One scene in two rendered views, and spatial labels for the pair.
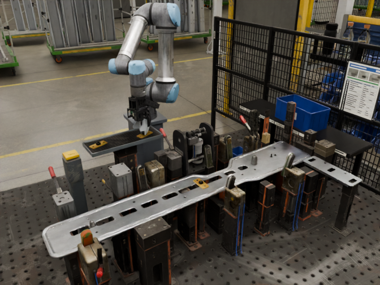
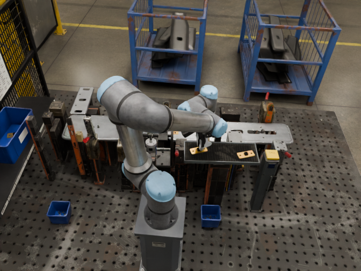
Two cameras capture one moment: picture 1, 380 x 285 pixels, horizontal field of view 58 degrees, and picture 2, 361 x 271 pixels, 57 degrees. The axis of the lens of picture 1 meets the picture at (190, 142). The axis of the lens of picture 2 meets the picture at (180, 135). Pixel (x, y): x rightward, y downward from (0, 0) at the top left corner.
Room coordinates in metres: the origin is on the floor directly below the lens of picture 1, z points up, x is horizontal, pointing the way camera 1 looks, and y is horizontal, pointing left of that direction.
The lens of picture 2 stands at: (2.60, 0.77, 2.35)
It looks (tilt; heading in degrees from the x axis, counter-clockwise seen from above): 43 degrees down; 212
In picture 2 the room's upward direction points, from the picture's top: 3 degrees clockwise
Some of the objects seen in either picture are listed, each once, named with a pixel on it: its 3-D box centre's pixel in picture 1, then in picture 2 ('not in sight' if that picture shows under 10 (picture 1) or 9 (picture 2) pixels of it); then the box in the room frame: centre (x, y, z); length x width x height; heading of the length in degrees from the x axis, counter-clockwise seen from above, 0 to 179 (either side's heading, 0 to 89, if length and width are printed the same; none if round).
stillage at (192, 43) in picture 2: not in sight; (172, 33); (-0.55, -1.41, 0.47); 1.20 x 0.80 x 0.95; 28
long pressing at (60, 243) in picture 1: (198, 186); (178, 129); (1.35, -0.04, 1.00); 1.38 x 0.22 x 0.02; 124
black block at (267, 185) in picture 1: (264, 208); not in sight; (1.37, -0.37, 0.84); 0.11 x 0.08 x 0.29; 34
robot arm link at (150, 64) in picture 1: (142, 68); (194, 110); (1.65, 0.23, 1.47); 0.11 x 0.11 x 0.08; 75
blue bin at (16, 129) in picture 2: (301, 112); (9, 134); (2.02, -0.70, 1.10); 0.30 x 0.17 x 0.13; 29
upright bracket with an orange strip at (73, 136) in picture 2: (263, 149); (77, 151); (1.81, -0.44, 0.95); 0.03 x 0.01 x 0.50; 124
